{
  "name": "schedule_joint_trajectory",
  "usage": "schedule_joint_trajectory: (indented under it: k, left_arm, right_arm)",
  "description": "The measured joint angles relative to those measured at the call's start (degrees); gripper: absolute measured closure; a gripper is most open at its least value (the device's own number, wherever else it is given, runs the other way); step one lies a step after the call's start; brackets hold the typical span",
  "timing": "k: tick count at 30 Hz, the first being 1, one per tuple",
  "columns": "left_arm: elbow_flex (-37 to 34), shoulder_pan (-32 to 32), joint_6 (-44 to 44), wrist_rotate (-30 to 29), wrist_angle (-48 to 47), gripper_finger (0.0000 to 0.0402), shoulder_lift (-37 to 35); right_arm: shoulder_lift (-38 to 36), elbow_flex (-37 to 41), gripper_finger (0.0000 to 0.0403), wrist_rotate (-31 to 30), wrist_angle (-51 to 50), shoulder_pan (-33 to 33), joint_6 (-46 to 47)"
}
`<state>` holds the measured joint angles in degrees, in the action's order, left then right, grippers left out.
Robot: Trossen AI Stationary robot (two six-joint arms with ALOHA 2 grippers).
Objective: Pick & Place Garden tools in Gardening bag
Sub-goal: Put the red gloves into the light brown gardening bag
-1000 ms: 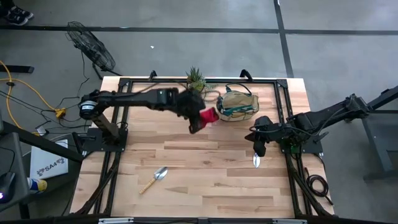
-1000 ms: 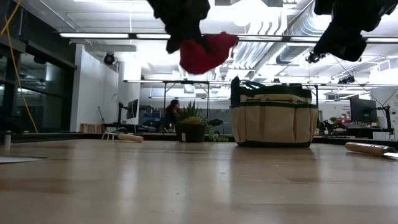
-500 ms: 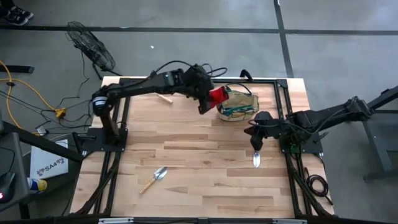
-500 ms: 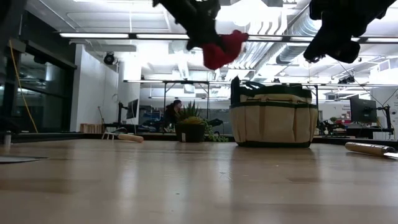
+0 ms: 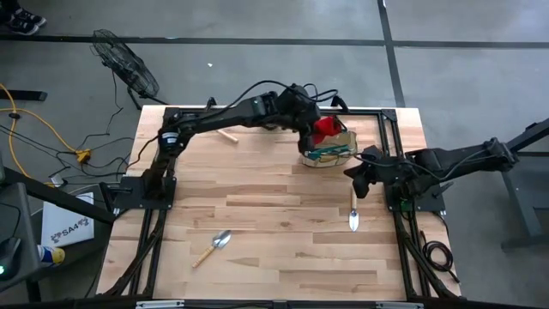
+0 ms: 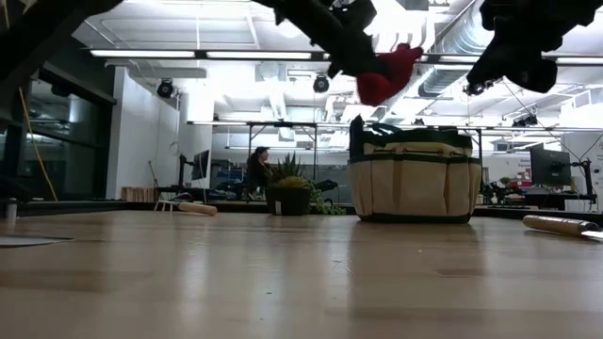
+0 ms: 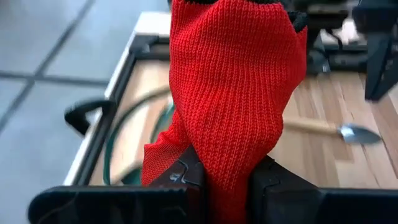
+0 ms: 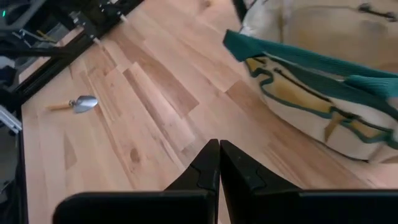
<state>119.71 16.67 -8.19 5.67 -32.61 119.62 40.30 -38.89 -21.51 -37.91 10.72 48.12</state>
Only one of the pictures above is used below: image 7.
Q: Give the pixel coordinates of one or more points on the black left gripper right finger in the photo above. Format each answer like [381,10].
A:
[311,208]

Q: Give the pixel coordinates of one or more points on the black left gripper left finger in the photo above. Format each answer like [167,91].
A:
[124,205]

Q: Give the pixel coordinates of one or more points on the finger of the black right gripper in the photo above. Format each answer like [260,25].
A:
[381,62]

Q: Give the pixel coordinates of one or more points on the beige green gardening bag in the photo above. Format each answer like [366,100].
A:
[136,140]

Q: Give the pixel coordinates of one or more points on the narrow steel garden trowel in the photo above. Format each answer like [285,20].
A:
[357,134]

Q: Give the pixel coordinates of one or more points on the red knit garden glove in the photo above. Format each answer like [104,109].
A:
[233,77]

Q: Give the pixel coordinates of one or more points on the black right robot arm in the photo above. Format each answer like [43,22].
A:
[317,59]

